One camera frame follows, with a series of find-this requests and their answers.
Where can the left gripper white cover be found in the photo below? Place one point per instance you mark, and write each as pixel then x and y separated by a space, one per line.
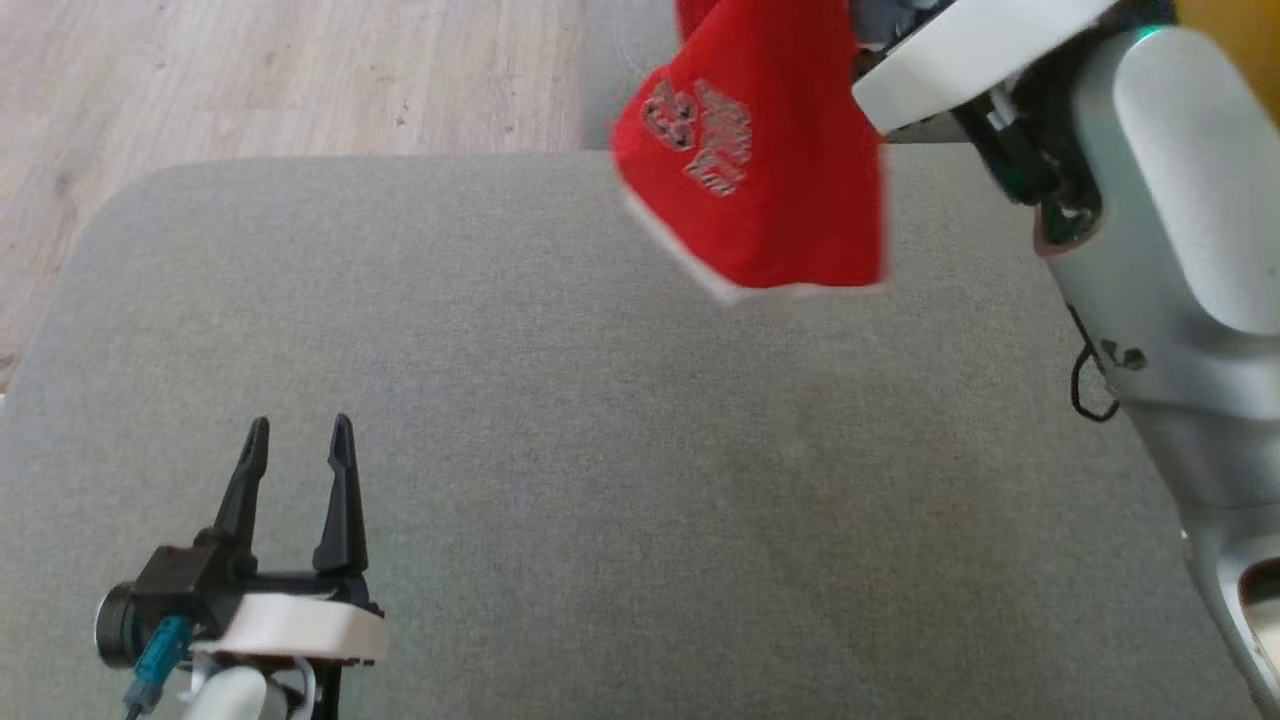
pixel 290 628

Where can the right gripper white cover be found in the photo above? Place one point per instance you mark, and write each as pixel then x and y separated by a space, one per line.
pixel 980 50

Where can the red shorts with white trim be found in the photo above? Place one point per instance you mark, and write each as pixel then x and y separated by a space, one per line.
pixel 770 170

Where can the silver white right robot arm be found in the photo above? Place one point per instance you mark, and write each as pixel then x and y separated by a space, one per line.
pixel 1190 260

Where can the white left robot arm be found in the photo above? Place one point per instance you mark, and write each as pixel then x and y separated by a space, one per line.
pixel 240 695

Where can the yellow sofa back cushion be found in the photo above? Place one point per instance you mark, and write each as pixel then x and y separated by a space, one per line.
pixel 1235 50

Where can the large grey sofa seat cushion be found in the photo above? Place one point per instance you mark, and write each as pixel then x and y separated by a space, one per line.
pixel 600 480

